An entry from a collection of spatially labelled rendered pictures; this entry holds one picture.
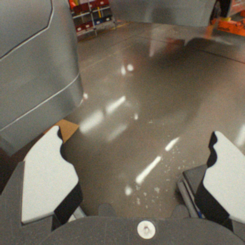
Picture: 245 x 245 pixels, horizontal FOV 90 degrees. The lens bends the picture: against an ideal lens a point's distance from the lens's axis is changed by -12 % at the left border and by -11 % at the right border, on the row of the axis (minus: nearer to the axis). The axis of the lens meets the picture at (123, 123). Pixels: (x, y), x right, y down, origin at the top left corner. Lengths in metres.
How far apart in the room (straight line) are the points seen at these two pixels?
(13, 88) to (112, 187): 1.05
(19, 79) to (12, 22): 0.21
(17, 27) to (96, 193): 1.23
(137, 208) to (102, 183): 0.38
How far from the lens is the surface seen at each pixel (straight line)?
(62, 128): 1.90
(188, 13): 2.06
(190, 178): 1.00
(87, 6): 4.96
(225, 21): 3.09
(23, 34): 0.65
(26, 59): 0.66
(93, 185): 1.38
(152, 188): 1.29
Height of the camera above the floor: 1.25
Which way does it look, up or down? 49 degrees down
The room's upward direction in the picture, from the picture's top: 11 degrees counter-clockwise
